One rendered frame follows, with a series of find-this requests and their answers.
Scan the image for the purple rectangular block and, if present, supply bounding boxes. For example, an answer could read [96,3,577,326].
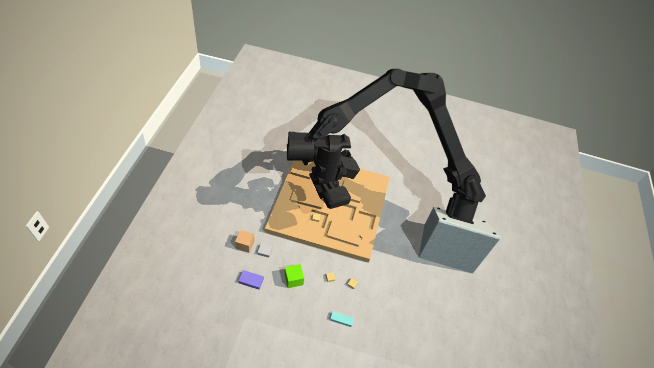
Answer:
[239,270,264,289]

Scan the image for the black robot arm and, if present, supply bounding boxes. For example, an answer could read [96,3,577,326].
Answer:
[287,68,486,224]

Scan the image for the teal rectangular block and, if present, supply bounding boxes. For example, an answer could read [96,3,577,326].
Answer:
[330,312,354,327]

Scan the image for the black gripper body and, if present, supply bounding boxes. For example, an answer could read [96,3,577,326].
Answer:
[302,148,351,209]

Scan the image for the orange puzzle board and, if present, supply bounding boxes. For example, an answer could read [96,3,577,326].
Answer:
[265,160,390,262]

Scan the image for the brown cube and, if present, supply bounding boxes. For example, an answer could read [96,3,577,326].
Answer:
[235,230,254,253]

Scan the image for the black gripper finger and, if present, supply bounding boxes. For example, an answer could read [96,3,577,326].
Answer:
[309,173,321,188]
[315,184,324,199]

